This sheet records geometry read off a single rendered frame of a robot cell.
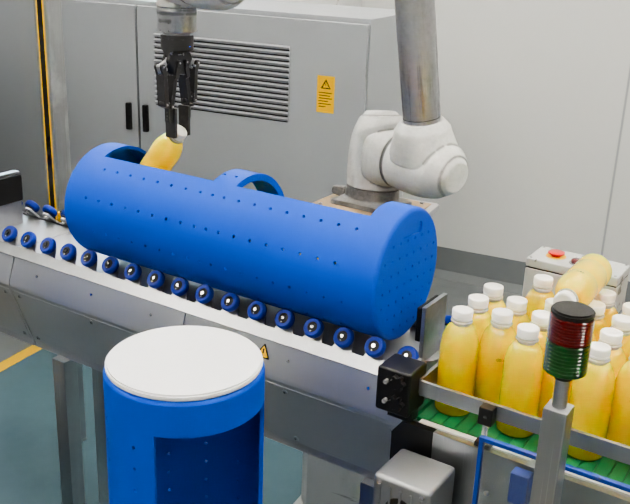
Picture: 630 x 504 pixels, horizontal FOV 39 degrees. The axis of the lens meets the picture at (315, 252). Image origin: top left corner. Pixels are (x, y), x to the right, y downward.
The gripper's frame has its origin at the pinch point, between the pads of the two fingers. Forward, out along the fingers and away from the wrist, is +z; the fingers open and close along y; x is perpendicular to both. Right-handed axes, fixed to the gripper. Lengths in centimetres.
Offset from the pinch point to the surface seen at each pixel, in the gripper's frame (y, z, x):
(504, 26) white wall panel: -272, -5, -28
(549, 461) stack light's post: 38, 31, 107
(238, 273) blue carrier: 13.9, 26.9, 29.1
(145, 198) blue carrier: 12.4, 15.8, 0.9
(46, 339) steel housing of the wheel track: 8, 65, -42
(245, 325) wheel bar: 11, 40, 29
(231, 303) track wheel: 11.1, 35.9, 25.0
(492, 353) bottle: 13, 29, 87
